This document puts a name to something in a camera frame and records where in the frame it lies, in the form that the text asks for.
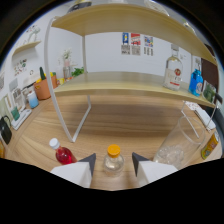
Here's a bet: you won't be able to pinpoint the wooden wall shelf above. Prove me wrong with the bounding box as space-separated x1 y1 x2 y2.
11 40 42 56

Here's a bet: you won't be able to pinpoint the green toy cucumber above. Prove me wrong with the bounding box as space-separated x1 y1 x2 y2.
39 66 47 81

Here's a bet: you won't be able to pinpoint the clear bottle red label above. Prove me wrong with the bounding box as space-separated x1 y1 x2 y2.
162 43 184 92

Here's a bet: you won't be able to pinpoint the small red syrup bottle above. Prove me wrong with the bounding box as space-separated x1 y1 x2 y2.
48 137 78 166

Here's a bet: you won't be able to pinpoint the orange white paper sheet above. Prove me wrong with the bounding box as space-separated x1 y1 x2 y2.
183 100 201 113

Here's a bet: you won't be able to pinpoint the white frame wooden shelf rack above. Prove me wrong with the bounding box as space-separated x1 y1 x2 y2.
43 2 219 144

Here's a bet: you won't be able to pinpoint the blue wall poster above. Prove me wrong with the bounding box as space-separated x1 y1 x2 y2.
121 32 131 55

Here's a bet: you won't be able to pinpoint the black silver foil bag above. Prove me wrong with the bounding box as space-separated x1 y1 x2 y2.
68 0 93 13

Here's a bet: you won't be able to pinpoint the green potted plant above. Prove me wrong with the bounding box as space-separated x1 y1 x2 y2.
70 66 86 78

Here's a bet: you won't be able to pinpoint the green cup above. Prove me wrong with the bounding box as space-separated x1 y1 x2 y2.
10 107 21 122

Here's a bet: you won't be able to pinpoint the yellow drink can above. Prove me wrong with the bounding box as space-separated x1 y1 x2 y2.
200 130 221 160

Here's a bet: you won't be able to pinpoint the white figure on wall shelf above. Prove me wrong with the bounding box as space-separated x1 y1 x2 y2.
26 25 42 44

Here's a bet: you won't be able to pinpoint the clear bottle orange cap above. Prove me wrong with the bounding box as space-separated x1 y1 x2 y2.
102 143 125 178

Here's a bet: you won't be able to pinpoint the lime jar with cork lid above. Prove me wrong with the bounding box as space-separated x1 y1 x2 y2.
201 79 224 105

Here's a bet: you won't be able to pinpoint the orange storage basket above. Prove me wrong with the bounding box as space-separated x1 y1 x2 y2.
33 75 58 101

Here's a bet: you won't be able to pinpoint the wall photo collage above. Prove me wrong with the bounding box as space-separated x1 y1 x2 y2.
13 59 28 76

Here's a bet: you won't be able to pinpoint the black kettle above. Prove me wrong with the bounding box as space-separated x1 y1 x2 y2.
0 115 14 146

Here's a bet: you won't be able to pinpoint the clear glass tumbler with ice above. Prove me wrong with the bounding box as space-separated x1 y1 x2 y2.
152 115 207 170

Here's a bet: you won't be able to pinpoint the blue liquid bottle silver cap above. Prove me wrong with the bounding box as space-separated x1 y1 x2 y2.
188 63 205 98

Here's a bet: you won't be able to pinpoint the white flowers in vase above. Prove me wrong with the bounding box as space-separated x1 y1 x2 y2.
61 48 73 79

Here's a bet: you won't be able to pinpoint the brown door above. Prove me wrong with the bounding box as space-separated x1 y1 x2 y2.
200 58 220 89

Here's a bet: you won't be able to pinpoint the red wall poster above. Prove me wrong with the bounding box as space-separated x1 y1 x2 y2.
130 32 142 56

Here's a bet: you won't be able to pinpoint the light blue cylinder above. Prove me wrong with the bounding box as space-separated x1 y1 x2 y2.
27 90 40 110

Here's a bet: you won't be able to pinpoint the multicolour wall poster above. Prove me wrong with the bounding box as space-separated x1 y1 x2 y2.
143 35 155 57

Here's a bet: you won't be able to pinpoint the white tray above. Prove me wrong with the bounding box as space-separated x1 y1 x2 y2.
10 108 33 131

